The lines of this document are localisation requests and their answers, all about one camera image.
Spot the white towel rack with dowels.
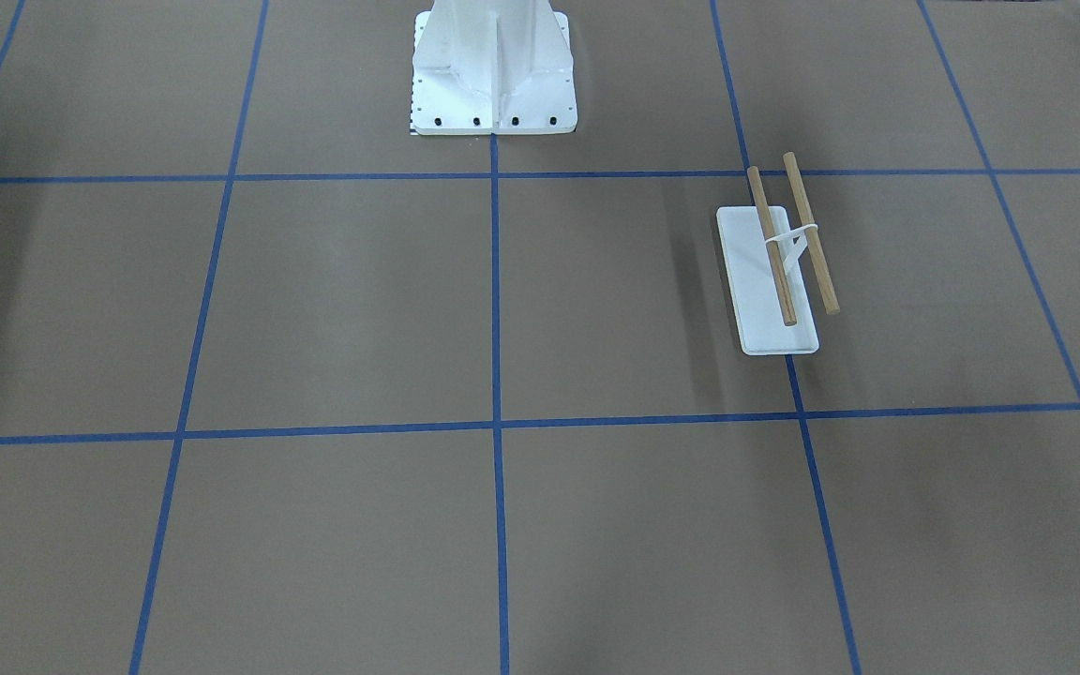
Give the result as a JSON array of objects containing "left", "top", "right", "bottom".
[{"left": 715, "top": 151, "right": 840, "bottom": 357}]

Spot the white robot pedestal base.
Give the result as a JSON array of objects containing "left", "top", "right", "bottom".
[{"left": 409, "top": 1, "right": 578, "bottom": 136}]

